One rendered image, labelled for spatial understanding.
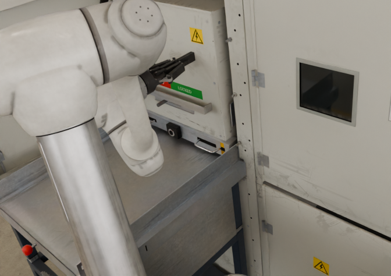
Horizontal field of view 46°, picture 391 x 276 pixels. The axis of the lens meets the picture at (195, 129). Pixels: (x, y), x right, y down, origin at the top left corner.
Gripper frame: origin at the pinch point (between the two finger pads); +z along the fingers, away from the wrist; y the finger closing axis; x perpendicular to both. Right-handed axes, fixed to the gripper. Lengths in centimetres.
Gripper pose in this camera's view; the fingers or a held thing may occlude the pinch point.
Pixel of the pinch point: (185, 59)
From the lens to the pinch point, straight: 153.9
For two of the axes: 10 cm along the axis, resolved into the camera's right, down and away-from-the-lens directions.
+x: -1.3, -8.4, -5.3
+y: 7.2, 2.9, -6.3
